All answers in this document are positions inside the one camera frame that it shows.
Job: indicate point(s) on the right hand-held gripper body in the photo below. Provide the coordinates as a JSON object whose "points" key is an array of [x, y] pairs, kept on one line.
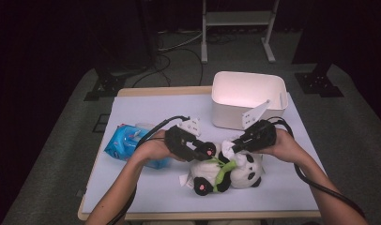
{"points": [[260, 136]]}

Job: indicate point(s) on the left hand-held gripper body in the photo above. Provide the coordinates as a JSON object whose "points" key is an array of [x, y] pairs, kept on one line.
{"points": [[176, 140]]}

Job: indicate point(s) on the white wet wipe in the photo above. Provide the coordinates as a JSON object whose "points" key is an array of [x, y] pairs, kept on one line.
{"points": [[228, 148]]}

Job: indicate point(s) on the panda plush toy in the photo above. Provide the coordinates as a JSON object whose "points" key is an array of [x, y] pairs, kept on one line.
{"points": [[207, 172]]}

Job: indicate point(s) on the blue wet wipes pack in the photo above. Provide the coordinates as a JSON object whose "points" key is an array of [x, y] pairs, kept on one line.
{"points": [[119, 143]]}

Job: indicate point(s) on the person's left hand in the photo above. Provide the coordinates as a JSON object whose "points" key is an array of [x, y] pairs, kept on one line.
{"points": [[151, 150]]}

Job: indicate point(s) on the person's right hand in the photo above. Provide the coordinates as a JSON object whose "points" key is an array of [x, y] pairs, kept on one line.
{"points": [[287, 148]]}

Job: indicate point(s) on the white plastic bin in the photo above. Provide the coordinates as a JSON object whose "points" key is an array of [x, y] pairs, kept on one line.
{"points": [[248, 90]]}

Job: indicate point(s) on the wooden table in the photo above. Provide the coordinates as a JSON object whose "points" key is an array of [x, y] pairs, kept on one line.
{"points": [[163, 91]]}

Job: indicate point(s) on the black stand base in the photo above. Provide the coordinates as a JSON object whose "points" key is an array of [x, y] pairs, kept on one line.
{"points": [[318, 82], [107, 84]]}

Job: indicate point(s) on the black square floor frame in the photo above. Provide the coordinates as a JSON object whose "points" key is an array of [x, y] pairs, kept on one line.
{"points": [[101, 129]]}

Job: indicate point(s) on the white metal stand frame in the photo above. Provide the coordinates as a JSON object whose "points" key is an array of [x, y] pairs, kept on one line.
{"points": [[238, 18]]}

